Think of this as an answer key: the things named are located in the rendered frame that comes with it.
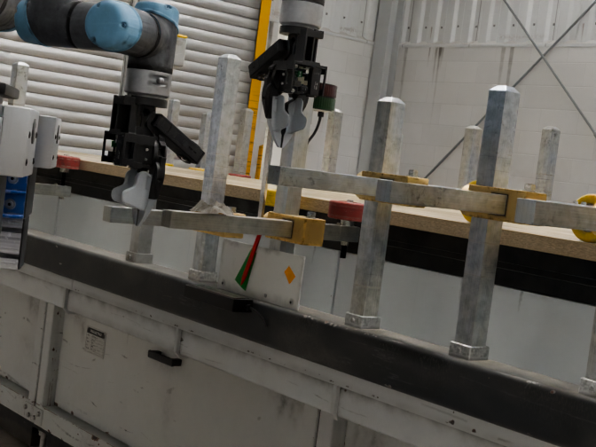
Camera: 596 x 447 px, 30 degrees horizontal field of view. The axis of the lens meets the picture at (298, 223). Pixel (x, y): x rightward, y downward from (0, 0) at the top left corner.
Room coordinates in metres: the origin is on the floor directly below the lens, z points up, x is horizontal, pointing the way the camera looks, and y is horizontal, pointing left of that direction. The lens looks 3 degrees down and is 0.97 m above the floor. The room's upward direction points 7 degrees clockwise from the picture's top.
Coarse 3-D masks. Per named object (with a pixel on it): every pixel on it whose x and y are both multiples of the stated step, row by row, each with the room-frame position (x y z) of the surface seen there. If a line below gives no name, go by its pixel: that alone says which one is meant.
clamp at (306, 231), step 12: (264, 216) 2.14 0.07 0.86; (276, 216) 2.10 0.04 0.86; (288, 216) 2.08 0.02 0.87; (300, 216) 2.07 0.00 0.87; (300, 228) 2.05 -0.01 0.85; (312, 228) 2.05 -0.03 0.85; (324, 228) 2.07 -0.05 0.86; (288, 240) 2.07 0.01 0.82; (300, 240) 2.04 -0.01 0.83; (312, 240) 2.05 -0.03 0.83
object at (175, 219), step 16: (176, 224) 1.90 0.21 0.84; (192, 224) 1.92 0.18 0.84; (208, 224) 1.94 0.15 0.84; (224, 224) 1.97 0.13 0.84; (240, 224) 1.99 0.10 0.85; (256, 224) 2.01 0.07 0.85; (272, 224) 2.03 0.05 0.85; (288, 224) 2.06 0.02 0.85; (336, 224) 2.15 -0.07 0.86; (336, 240) 2.14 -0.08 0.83; (352, 240) 2.16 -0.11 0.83
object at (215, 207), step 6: (198, 204) 1.96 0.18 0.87; (204, 204) 1.96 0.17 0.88; (216, 204) 1.97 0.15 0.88; (222, 204) 1.97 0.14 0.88; (192, 210) 1.95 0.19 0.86; (198, 210) 1.95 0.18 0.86; (204, 210) 1.93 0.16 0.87; (210, 210) 1.93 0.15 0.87; (216, 210) 1.94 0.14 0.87; (222, 210) 1.95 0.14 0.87; (228, 210) 1.97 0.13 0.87
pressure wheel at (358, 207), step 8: (336, 200) 2.14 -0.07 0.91; (344, 200) 2.20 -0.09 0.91; (352, 200) 2.16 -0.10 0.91; (328, 208) 2.17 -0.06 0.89; (336, 208) 2.14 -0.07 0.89; (344, 208) 2.13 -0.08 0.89; (352, 208) 2.13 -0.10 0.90; (360, 208) 2.13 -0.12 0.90; (328, 216) 2.16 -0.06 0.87; (336, 216) 2.14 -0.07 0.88; (344, 216) 2.13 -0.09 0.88; (352, 216) 2.13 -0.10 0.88; (360, 216) 2.14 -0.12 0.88; (344, 224) 2.16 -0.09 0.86; (352, 224) 2.16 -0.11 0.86; (344, 248) 2.16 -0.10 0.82; (344, 256) 2.16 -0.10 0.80
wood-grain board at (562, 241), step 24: (96, 168) 3.09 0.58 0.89; (120, 168) 2.99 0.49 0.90; (168, 168) 3.66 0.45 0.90; (240, 192) 2.56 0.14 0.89; (312, 192) 2.80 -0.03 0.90; (336, 192) 3.18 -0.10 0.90; (408, 216) 2.13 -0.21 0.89; (432, 216) 2.12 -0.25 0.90; (456, 216) 2.32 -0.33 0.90; (504, 240) 1.95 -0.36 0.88; (528, 240) 1.91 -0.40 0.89; (552, 240) 1.87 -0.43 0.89; (576, 240) 1.84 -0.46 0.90
